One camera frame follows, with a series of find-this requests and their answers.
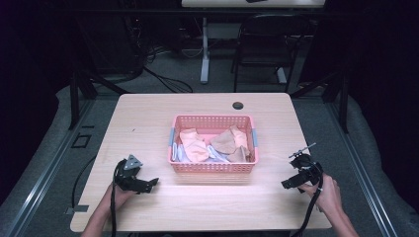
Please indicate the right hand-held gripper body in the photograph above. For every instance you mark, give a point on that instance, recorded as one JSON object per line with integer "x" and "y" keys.
{"x": 306, "y": 166}

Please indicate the grey tape strip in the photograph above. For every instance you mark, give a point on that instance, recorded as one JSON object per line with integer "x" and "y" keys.
{"x": 77, "y": 209}

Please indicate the white face mask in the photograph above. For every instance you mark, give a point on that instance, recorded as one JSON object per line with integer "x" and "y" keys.
{"x": 178, "y": 153}
{"x": 218, "y": 154}

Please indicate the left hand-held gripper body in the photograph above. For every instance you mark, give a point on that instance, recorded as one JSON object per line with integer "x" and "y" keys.
{"x": 129, "y": 176}

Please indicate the person's left hand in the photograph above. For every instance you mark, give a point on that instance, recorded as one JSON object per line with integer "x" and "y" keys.
{"x": 120, "y": 196}

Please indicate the black metal stand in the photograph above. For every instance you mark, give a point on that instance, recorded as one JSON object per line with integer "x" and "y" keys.
{"x": 86, "y": 92}
{"x": 329, "y": 94}

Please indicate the large tan cloth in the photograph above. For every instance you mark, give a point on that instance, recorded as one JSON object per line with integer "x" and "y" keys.
{"x": 224, "y": 142}

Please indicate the small tan cloth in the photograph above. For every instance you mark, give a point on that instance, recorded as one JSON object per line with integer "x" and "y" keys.
{"x": 239, "y": 155}

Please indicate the white desk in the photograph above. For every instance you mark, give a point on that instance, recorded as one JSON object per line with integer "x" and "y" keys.
{"x": 230, "y": 19}

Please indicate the large pink cloth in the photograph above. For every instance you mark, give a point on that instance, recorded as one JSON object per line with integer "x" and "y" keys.
{"x": 195, "y": 145}

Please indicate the pink plastic basket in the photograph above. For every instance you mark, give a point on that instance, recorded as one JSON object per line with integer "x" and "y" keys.
{"x": 212, "y": 143}

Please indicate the person's right hand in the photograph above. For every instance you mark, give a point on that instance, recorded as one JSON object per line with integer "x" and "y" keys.
{"x": 324, "y": 195}

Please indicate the small pink cloth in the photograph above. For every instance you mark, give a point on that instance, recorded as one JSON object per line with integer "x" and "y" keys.
{"x": 239, "y": 136}

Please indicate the black folding chair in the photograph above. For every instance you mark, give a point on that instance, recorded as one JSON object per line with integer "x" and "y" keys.
{"x": 267, "y": 49}

